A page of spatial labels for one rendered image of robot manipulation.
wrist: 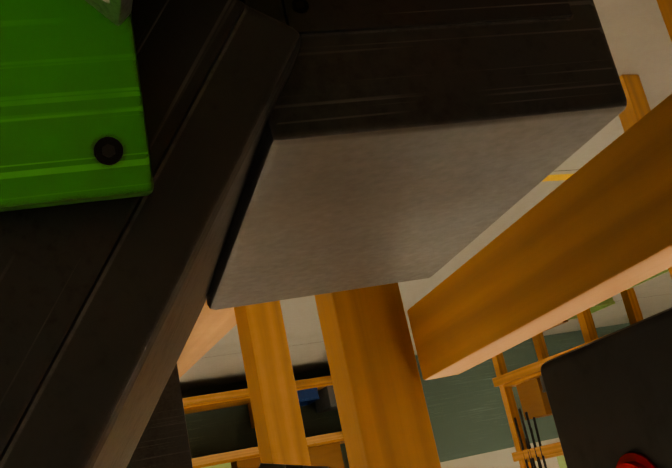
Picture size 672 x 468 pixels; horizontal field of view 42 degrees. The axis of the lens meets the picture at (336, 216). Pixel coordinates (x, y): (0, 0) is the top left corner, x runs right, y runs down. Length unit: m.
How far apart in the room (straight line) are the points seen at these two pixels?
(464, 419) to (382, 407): 9.64
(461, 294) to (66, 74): 0.68
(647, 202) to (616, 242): 0.05
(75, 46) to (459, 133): 0.18
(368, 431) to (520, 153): 0.66
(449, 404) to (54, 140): 10.39
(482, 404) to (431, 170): 10.44
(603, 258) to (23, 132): 0.49
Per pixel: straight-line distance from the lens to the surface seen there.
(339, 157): 0.41
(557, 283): 0.76
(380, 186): 0.46
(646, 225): 0.65
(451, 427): 10.62
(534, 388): 6.96
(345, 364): 1.09
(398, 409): 1.09
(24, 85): 0.32
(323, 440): 9.25
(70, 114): 0.32
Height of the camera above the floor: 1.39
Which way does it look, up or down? 17 degrees down
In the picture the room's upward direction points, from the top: 168 degrees clockwise
